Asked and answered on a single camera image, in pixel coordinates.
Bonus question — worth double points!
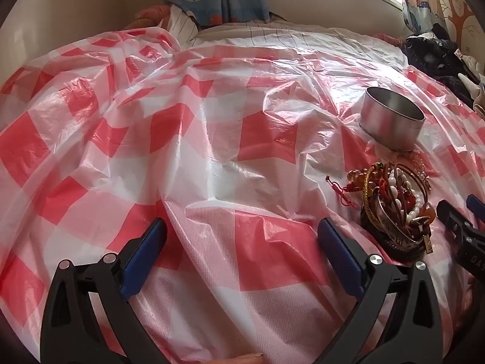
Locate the red white checked plastic sheet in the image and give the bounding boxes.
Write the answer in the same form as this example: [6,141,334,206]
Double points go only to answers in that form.
[0,26,485,364]

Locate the striped white bedsheet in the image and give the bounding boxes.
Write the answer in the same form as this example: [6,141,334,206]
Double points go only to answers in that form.
[167,7,410,69]

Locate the pile of bracelets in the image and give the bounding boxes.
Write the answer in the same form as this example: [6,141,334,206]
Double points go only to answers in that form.
[326,159,436,262]

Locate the silver bangle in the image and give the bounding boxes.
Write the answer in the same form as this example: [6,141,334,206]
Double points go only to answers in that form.
[364,193,423,245]

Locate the amber bead bracelet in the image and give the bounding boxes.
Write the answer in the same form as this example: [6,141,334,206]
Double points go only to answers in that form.
[347,168,371,187]

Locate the red cord bracelet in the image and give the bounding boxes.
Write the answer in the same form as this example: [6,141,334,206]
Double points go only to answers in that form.
[326,174,365,209]

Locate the round metal tin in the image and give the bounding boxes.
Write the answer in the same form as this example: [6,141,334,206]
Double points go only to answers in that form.
[359,86,426,151]

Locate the dark clothes pile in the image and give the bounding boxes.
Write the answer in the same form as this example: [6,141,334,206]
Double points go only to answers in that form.
[402,23,485,111]

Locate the tree print curtain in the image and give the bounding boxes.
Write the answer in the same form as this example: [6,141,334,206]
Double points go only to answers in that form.
[400,0,475,43]

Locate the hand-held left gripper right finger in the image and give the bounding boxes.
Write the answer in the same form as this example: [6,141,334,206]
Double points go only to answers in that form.
[314,218,444,364]

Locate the person's left hand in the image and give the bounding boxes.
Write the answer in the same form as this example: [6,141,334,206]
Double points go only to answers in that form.
[226,343,265,364]

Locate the white object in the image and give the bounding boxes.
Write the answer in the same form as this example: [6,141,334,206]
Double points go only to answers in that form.
[457,55,485,115]

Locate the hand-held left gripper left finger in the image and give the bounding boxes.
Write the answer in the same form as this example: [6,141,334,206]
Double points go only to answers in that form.
[40,219,168,364]

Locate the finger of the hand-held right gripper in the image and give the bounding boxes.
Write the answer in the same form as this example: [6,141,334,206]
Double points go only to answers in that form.
[467,194,485,221]
[436,199,485,274]

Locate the white bead bracelet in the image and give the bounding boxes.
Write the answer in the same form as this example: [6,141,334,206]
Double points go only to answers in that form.
[386,170,424,225]

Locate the pink cloth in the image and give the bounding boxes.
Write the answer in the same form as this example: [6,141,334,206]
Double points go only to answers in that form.
[134,4,172,22]

